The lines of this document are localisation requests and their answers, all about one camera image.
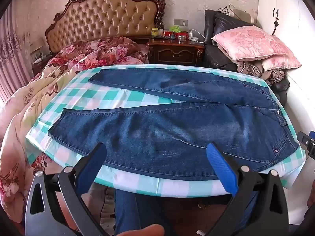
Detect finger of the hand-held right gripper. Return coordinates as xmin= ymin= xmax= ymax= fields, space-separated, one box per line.
xmin=297 ymin=131 xmax=315 ymax=160

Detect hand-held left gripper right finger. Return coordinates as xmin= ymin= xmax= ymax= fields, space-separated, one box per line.
xmin=204 ymin=143 xmax=289 ymax=236

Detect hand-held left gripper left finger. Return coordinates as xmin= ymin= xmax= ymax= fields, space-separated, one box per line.
xmin=25 ymin=143 xmax=109 ymax=236

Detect blue denim pants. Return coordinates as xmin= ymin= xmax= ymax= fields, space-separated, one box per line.
xmin=48 ymin=68 xmax=299 ymax=175

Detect person's left hand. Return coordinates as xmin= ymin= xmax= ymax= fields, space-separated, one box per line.
xmin=118 ymin=223 xmax=165 ymax=236

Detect person's leg in jeans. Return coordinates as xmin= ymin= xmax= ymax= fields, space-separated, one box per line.
xmin=113 ymin=189 xmax=178 ymax=236

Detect green white checkered tablecloth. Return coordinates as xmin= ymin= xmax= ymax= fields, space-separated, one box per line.
xmin=26 ymin=64 xmax=307 ymax=197

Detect small pink floral pillow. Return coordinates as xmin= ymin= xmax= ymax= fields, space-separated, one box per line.
xmin=261 ymin=54 xmax=302 ymax=71

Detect cream floral quilt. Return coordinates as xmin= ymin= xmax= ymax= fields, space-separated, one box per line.
xmin=0 ymin=61 xmax=82 ymax=224

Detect brown plaid blanket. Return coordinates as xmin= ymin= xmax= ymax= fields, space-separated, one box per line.
xmin=236 ymin=60 xmax=286 ymax=86

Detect black leather armchair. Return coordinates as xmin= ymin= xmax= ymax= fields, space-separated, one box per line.
xmin=204 ymin=9 xmax=291 ymax=106

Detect large pink floral pillow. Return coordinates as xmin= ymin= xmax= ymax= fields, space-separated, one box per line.
xmin=212 ymin=25 xmax=293 ymax=62

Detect red floral quilt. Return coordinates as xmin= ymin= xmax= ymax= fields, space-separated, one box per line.
xmin=50 ymin=36 xmax=149 ymax=67

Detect dark wooden nightstand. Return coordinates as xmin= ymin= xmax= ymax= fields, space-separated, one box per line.
xmin=147 ymin=38 xmax=206 ymax=67

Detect white wardrobe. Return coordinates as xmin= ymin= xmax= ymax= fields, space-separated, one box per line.
xmin=256 ymin=0 xmax=315 ymax=138

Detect pink floral curtain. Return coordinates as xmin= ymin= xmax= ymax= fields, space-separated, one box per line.
xmin=0 ymin=5 xmax=32 ymax=104

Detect red box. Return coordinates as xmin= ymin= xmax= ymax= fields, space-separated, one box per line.
xmin=163 ymin=30 xmax=189 ymax=39

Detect carved tufted bed headboard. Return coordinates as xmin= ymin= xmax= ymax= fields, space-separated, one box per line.
xmin=45 ymin=0 xmax=166 ymax=53

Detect clothes hangers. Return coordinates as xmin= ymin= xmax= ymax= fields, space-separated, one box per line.
xmin=217 ymin=4 xmax=234 ymax=15

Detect hanging key strap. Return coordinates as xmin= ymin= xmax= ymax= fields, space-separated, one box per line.
xmin=271 ymin=8 xmax=280 ymax=35

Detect white charger cable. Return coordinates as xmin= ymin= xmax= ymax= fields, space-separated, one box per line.
xmin=193 ymin=29 xmax=206 ymax=44

